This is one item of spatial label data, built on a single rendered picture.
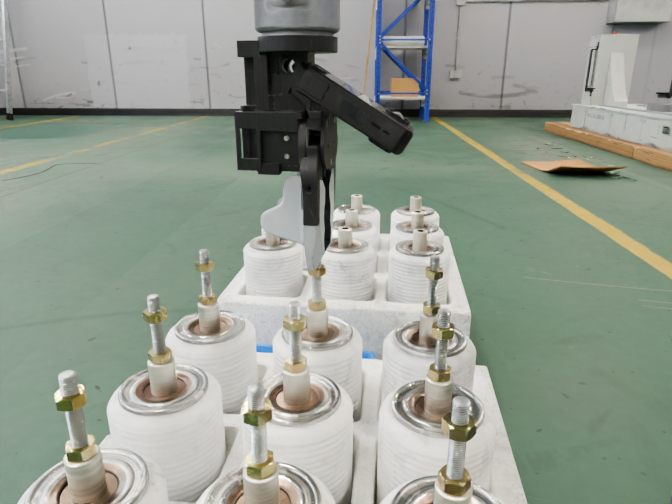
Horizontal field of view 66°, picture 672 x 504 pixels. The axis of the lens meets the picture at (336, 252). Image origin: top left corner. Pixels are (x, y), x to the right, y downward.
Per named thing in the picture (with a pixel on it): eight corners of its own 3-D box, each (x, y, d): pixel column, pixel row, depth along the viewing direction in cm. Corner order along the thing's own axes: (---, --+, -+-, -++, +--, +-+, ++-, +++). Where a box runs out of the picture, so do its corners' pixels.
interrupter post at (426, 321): (436, 335, 56) (438, 307, 55) (444, 346, 53) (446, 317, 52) (414, 337, 55) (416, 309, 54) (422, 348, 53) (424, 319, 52)
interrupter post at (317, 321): (302, 333, 56) (302, 305, 55) (322, 329, 57) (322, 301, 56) (311, 343, 54) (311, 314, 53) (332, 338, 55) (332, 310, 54)
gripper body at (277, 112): (262, 164, 55) (256, 40, 51) (343, 167, 53) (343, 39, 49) (236, 178, 47) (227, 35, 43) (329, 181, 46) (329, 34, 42)
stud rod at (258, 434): (263, 481, 34) (257, 379, 31) (272, 489, 33) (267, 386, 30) (250, 488, 33) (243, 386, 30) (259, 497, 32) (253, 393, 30)
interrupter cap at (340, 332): (271, 328, 57) (271, 322, 57) (333, 315, 60) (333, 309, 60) (298, 360, 51) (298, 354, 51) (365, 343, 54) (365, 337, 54)
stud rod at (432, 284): (435, 327, 53) (440, 258, 51) (425, 327, 53) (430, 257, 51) (435, 323, 54) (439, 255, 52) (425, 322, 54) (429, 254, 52)
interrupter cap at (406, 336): (449, 323, 58) (450, 317, 58) (479, 357, 51) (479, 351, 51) (384, 328, 57) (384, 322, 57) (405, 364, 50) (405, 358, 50)
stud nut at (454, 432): (461, 447, 29) (462, 434, 28) (436, 432, 30) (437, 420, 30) (480, 431, 30) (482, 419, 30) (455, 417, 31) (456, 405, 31)
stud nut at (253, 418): (262, 404, 32) (262, 392, 32) (279, 416, 31) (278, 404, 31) (235, 417, 31) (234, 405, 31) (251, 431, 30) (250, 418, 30)
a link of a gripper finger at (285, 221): (266, 267, 52) (266, 173, 50) (324, 270, 51) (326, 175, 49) (256, 274, 49) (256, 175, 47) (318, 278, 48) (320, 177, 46)
